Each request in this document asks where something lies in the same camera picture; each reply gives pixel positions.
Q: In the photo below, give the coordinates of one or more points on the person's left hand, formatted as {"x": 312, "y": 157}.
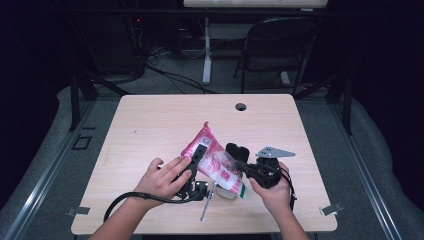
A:
{"x": 160, "y": 183}

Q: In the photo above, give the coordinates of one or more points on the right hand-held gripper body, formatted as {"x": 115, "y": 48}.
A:
{"x": 266, "y": 173}

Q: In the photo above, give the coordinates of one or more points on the metal floor rail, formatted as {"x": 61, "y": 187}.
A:
{"x": 366, "y": 180}
{"x": 43, "y": 186}

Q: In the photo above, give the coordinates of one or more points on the white desk leg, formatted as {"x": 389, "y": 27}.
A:
{"x": 207, "y": 60}

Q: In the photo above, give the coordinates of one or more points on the dark computer tower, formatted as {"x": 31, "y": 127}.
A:
{"x": 110, "y": 43}

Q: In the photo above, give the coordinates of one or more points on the grey metal table clip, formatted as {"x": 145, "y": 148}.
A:
{"x": 331, "y": 209}
{"x": 78, "y": 211}

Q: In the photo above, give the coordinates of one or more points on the black metal frame stand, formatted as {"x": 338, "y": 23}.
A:
{"x": 346, "y": 100}
{"x": 75, "y": 100}

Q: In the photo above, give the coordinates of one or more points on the pink printed plastic sugar bag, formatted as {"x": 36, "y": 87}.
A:
{"x": 216, "y": 163}

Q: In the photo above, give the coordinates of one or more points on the person's right hand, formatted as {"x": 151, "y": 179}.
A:
{"x": 275, "y": 198}

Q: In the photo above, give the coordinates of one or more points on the black folding chair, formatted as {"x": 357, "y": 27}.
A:
{"x": 276, "y": 36}

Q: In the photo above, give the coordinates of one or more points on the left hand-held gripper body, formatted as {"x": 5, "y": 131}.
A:
{"x": 195, "y": 193}

